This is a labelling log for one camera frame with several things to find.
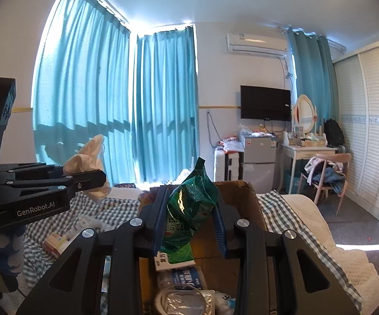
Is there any wide teal curtain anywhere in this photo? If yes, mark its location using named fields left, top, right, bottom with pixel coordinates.
left=33, top=0, right=138, bottom=185

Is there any black wall television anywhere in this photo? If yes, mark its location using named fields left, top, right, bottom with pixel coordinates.
left=240, top=85, right=291, bottom=122

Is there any teal curtain beside wardrobe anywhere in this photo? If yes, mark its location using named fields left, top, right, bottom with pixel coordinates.
left=287, top=27, right=338, bottom=132

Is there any white dressing table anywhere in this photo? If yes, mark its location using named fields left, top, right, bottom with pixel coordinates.
left=280, top=142, right=338, bottom=195

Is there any narrow teal curtain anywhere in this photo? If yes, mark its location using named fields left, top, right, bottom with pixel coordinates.
left=131, top=25, right=199, bottom=185

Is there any white air conditioner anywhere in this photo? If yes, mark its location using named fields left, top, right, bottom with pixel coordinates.
left=226, top=32, right=289, bottom=55

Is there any grey small fridge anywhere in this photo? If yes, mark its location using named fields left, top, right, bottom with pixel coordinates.
left=239, top=134, right=279, bottom=191

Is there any small white orange box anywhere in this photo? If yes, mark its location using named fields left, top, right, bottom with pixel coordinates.
left=43, top=232, right=71, bottom=259

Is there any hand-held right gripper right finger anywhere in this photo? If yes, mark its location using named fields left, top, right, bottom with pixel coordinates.
left=210, top=190, right=362, bottom=315

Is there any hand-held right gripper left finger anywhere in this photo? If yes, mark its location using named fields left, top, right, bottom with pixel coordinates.
left=15, top=186, right=173, bottom=315

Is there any clear plastic package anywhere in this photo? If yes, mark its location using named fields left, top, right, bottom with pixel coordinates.
left=154, top=287, right=217, bottom=315

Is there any brown cardboard box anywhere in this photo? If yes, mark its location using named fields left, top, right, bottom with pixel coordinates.
left=139, top=180, right=269, bottom=315

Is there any white slatted wardrobe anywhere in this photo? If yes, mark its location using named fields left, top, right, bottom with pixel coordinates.
left=332, top=36, right=379, bottom=229

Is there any white oval mirror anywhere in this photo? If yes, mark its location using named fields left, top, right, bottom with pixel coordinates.
left=293, top=94, right=318, bottom=136

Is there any pile of clothes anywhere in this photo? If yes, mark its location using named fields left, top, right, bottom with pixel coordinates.
left=304, top=156, right=346, bottom=195

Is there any black wall cable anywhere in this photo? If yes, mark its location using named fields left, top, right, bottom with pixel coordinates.
left=207, top=112, right=223, bottom=149

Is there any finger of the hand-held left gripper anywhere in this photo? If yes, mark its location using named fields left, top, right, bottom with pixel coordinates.
left=0, top=170, right=108, bottom=204
left=0, top=162, right=65, bottom=179

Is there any checked blanket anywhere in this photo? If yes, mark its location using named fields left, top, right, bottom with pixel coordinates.
left=22, top=188, right=364, bottom=315

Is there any beige bag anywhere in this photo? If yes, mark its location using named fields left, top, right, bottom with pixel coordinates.
left=62, top=134, right=112, bottom=204

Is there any person's left forearm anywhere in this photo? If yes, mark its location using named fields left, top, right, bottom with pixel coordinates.
left=0, top=236, right=25, bottom=275

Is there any wooden chair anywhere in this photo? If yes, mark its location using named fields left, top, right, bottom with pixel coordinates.
left=299, top=153, right=353, bottom=216

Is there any white quilt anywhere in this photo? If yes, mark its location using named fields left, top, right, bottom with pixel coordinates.
left=281, top=193, right=379, bottom=306

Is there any black backpack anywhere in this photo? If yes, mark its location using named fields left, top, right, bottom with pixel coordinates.
left=323, top=119, right=345, bottom=147

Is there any green snack packet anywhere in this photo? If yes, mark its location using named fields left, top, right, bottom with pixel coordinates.
left=157, top=157, right=219, bottom=265

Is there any white suitcase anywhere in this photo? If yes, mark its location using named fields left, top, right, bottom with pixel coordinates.
left=213, top=149, right=244, bottom=182

